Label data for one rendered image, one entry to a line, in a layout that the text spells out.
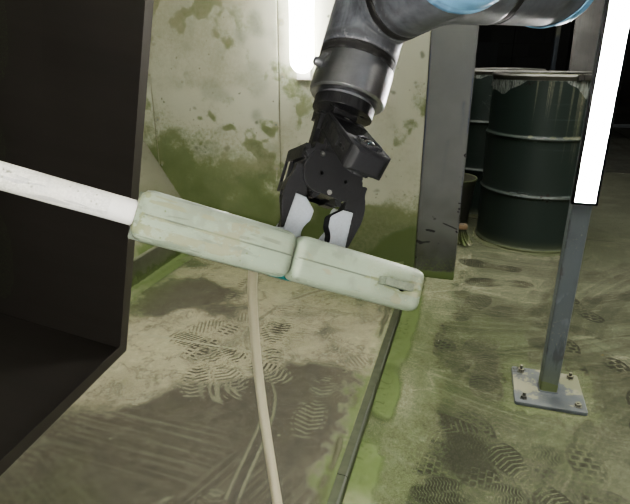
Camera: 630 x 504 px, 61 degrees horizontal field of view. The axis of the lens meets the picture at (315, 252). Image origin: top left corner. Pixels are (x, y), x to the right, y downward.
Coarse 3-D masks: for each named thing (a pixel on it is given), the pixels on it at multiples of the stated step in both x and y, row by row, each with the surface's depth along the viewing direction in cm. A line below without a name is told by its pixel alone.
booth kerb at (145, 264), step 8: (152, 248) 235; (160, 248) 240; (144, 256) 229; (152, 256) 235; (160, 256) 241; (168, 256) 247; (176, 256) 254; (136, 264) 224; (144, 264) 229; (152, 264) 235; (160, 264) 241; (136, 272) 224; (144, 272) 230; (152, 272) 236; (136, 280) 224
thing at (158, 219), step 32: (32, 192) 45; (64, 192) 45; (96, 192) 47; (160, 192) 49; (128, 224) 48; (160, 224) 48; (192, 224) 49; (224, 224) 50; (256, 224) 51; (224, 256) 50; (256, 256) 51; (288, 256) 52; (320, 256) 53; (352, 256) 55; (320, 288) 55; (352, 288) 55; (384, 288) 56; (416, 288) 57
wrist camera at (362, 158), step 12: (336, 120) 56; (348, 120) 59; (324, 132) 58; (336, 132) 55; (348, 132) 53; (360, 132) 56; (336, 144) 54; (348, 144) 51; (360, 144) 51; (372, 144) 52; (348, 156) 51; (360, 156) 50; (372, 156) 51; (384, 156) 51; (348, 168) 51; (360, 168) 51; (372, 168) 51; (384, 168) 52
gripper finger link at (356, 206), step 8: (360, 192) 60; (352, 200) 60; (360, 200) 60; (344, 208) 59; (352, 208) 60; (360, 208) 60; (352, 216) 60; (360, 216) 60; (352, 224) 60; (360, 224) 60; (352, 232) 60
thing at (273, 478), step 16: (256, 272) 80; (256, 288) 82; (256, 304) 83; (256, 320) 84; (256, 336) 84; (256, 352) 84; (256, 368) 84; (256, 384) 85; (272, 448) 84; (272, 464) 83; (272, 480) 83; (272, 496) 83
